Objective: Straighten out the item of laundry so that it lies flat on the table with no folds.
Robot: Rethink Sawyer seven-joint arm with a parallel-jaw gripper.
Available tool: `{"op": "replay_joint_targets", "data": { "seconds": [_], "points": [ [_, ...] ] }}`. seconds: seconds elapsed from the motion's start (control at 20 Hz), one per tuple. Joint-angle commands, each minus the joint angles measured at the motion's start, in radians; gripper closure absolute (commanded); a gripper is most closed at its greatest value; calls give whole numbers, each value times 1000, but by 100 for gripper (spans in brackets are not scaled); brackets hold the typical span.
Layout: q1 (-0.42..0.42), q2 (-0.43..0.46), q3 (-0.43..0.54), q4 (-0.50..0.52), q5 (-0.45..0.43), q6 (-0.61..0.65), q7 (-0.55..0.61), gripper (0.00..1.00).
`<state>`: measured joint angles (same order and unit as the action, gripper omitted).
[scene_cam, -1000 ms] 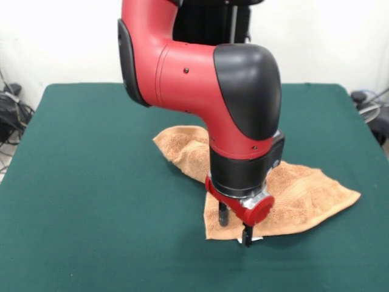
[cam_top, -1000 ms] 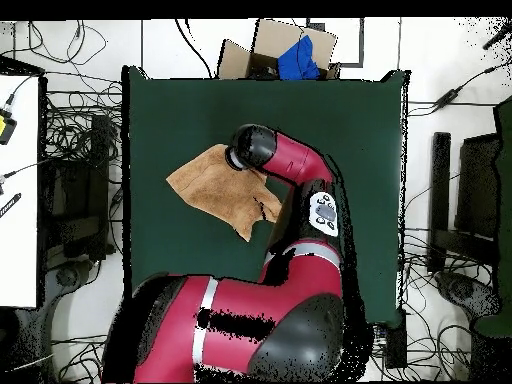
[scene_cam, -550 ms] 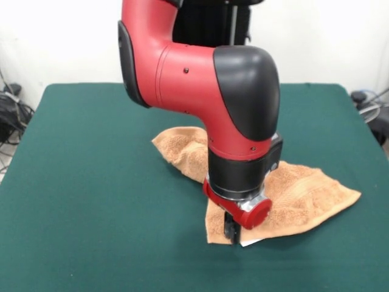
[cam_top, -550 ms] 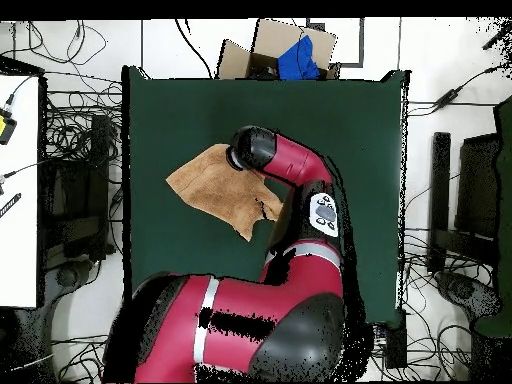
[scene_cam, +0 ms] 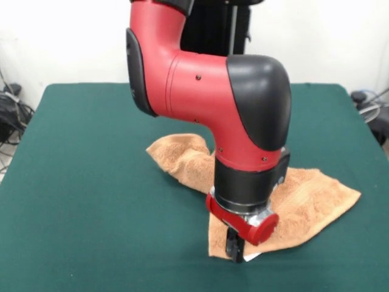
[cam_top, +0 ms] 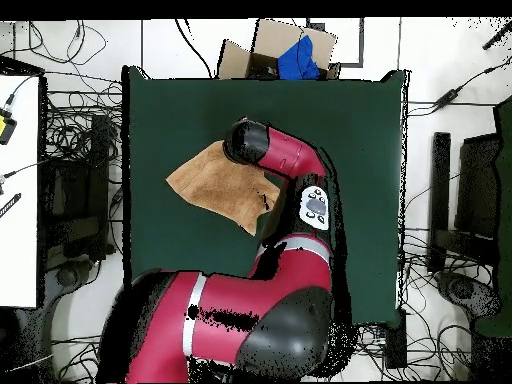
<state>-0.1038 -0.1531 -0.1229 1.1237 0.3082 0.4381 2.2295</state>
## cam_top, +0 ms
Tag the orange terry towel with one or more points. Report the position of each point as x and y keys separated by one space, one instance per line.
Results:
x=216 y=184

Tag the yellow emergency stop button box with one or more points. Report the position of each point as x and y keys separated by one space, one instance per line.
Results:
x=6 y=130

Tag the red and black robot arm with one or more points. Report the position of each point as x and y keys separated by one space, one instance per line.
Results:
x=288 y=156

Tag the dark green table cloth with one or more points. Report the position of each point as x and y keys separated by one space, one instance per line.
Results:
x=180 y=112

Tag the blue garment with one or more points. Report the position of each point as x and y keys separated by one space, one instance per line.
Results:
x=298 y=60

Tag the black stand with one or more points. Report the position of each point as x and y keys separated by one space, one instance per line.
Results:
x=98 y=180
x=440 y=180

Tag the brown cardboard box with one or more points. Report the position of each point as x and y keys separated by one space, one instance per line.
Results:
x=268 y=38

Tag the black framed white panel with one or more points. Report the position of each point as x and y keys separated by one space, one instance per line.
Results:
x=361 y=40

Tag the black chair base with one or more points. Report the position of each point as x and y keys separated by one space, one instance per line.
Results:
x=460 y=290

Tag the black striped bar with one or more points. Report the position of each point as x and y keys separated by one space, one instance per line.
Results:
x=10 y=204

